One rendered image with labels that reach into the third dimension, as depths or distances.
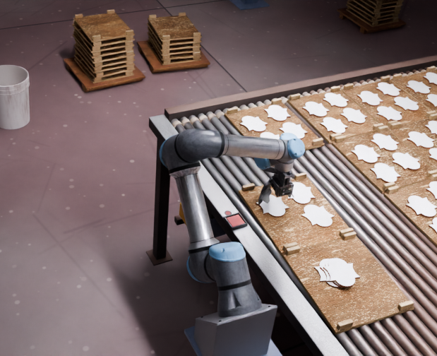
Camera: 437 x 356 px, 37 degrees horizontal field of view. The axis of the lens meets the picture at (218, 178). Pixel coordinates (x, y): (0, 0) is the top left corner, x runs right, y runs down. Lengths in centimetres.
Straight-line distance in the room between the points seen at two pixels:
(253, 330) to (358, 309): 47
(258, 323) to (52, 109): 325
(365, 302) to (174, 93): 316
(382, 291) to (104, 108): 307
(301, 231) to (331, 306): 40
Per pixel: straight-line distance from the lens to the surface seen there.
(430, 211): 302
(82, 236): 398
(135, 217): 410
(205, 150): 220
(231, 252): 216
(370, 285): 261
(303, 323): 243
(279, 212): 279
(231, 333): 217
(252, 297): 219
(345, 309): 249
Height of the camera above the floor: 276
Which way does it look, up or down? 38 degrees down
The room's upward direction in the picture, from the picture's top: 7 degrees clockwise
